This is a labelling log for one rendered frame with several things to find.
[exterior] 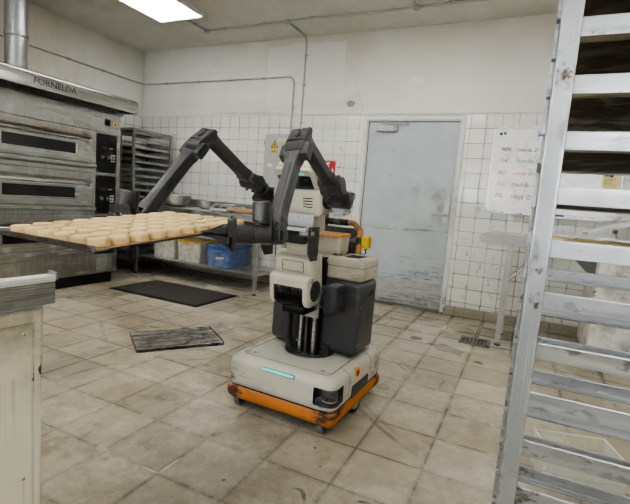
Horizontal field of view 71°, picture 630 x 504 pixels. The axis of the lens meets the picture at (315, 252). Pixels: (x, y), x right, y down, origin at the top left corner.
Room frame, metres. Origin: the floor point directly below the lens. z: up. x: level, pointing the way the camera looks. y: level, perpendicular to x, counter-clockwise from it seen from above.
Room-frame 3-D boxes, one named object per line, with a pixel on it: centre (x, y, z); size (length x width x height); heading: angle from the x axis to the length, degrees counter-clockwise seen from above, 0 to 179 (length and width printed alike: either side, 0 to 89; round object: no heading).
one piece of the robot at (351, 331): (2.45, -0.06, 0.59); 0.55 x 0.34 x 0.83; 63
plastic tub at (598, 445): (1.77, -1.18, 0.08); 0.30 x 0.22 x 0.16; 82
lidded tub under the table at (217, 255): (5.35, 1.05, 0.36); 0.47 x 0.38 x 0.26; 157
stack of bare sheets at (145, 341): (3.15, 0.97, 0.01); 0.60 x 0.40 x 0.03; 119
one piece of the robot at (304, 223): (2.11, 0.12, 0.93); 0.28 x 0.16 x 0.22; 63
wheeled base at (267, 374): (2.37, -0.02, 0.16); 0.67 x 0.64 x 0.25; 153
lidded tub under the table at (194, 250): (5.54, 1.46, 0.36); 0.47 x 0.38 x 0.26; 155
